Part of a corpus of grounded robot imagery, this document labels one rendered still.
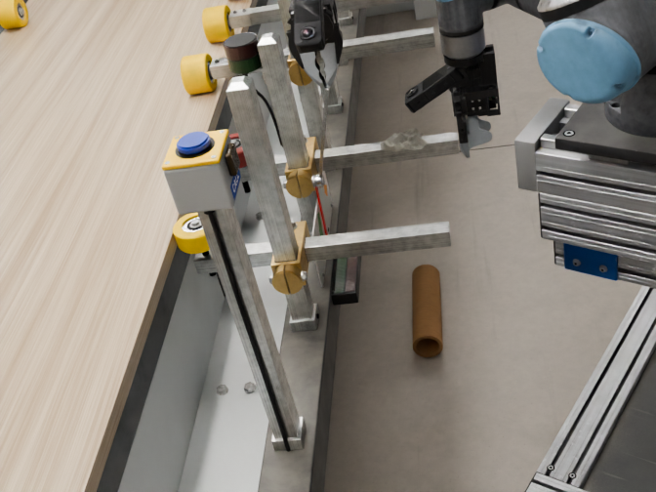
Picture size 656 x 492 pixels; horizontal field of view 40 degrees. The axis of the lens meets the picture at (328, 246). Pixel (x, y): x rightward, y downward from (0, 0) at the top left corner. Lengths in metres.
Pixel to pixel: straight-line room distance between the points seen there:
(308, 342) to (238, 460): 0.23
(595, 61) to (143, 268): 0.77
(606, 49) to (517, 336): 1.49
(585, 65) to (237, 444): 0.82
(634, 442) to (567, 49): 1.05
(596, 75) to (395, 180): 2.09
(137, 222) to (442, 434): 1.03
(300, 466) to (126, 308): 0.35
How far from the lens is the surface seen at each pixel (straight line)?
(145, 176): 1.72
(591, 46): 1.10
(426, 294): 2.54
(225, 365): 1.67
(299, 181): 1.64
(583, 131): 1.32
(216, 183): 1.06
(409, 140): 1.67
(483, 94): 1.61
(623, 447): 1.97
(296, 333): 1.56
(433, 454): 2.24
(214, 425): 1.57
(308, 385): 1.47
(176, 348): 1.53
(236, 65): 1.56
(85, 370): 1.33
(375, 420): 2.34
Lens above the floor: 1.73
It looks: 36 degrees down
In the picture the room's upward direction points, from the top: 14 degrees counter-clockwise
